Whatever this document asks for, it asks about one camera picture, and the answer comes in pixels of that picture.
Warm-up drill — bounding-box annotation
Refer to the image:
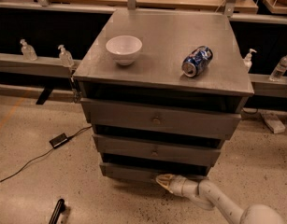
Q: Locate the white and yellow gripper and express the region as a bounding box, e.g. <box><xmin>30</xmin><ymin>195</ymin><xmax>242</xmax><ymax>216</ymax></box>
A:
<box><xmin>156</xmin><ymin>174</ymin><xmax>198</xmax><ymax>200</ymax></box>

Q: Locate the grey bottom drawer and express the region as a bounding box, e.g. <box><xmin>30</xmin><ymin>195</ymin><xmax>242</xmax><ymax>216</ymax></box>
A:
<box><xmin>100</xmin><ymin>153</ymin><xmax>209</xmax><ymax>183</ymax></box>

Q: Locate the grey drawer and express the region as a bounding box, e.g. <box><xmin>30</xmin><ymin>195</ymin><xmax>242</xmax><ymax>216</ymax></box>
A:
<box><xmin>93</xmin><ymin>134</ymin><xmax>220</xmax><ymax>167</ymax></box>
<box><xmin>100</xmin><ymin>153</ymin><xmax>209</xmax><ymax>183</ymax></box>
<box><xmin>80</xmin><ymin>98</ymin><xmax>241</xmax><ymax>140</ymax></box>

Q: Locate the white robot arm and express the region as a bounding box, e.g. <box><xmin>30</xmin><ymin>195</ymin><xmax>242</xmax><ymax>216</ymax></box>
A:
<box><xmin>156</xmin><ymin>174</ymin><xmax>284</xmax><ymax>224</ymax></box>

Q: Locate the grey middle drawer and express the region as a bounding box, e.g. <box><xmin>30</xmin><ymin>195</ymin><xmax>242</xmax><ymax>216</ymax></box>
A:
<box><xmin>93</xmin><ymin>134</ymin><xmax>220</xmax><ymax>167</ymax></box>

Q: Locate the grey top drawer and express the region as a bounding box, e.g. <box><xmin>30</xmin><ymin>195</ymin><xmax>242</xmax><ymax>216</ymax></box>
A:
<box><xmin>80</xmin><ymin>98</ymin><xmax>241</xmax><ymax>140</ymax></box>

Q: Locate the grey wooden drawer cabinet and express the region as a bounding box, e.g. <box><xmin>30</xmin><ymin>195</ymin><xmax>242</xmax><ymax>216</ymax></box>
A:
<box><xmin>72</xmin><ymin>8</ymin><xmax>255</xmax><ymax>179</ymax></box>

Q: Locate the white block on floor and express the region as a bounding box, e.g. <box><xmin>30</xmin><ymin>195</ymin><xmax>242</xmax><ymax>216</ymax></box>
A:
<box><xmin>261</xmin><ymin>113</ymin><xmax>285</xmax><ymax>134</ymax></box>

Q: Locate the black cylindrical object on floor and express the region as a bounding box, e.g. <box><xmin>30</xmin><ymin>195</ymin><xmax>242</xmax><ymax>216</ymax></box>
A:
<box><xmin>49</xmin><ymin>199</ymin><xmax>65</xmax><ymax>224</ymax></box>

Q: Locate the crushed blue soda can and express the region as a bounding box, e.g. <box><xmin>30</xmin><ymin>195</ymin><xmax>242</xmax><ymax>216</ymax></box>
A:
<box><xmin>181</xmin><ymin>46</ymin><xmax>213</xmax><ymax>77</ymax></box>

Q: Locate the black power adapter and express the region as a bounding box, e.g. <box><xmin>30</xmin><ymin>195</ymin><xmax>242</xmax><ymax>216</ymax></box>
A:
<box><xmin>50</xmin><ymin>133</ymin><xmax>68</xmax><ymax>149</ymax></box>

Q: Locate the white ceramic bowl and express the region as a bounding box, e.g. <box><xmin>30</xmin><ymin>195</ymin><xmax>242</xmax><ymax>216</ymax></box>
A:
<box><xmin>106</xmin><ymin>35</ymin><xmax>143</xmax><ymax>65</ymax></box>

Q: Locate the clear water bottle right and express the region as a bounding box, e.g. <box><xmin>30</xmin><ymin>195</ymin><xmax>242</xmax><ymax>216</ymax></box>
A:
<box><xmin>269</xmin><ymin>55</ymin><xmax>287</xmax><ymax>81</ymax></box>

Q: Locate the clear pump bottle near cabinet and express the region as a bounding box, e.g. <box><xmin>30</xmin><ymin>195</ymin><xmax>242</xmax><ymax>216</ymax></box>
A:
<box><xmin>58</xmin><ymin>45</ymin><xmax>74</xmax><ymax>67</ymax></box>

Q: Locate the clear pump bottle far left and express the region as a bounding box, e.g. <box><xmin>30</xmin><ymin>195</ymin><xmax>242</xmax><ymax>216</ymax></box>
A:
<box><xmin>20</xmin><ymin>39</ymin><xmax>37</xmax><ymax>61</ymax></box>

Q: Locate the grey metal shelf rail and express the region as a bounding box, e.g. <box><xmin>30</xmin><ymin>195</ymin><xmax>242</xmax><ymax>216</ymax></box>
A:
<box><xmin>0</xmin><ymin>53</ymin><xmax>70</xmax><ymax>78</ymax></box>

